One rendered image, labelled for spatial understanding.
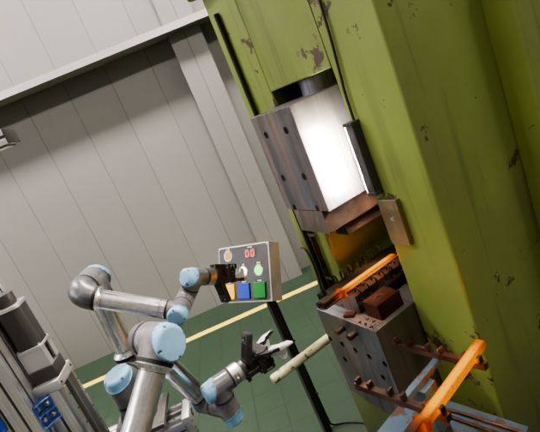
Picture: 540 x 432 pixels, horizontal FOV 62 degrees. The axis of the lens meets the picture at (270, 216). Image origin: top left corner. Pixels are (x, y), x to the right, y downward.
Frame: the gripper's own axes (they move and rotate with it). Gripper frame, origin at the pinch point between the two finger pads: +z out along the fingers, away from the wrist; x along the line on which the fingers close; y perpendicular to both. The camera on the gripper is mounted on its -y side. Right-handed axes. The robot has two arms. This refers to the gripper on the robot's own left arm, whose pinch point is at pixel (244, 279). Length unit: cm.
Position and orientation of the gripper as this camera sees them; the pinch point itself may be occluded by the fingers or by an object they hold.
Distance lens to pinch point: 210.2
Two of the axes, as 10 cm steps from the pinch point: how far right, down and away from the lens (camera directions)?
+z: 6.4, 0.8, 7.7
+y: -0.7, -9.9, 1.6
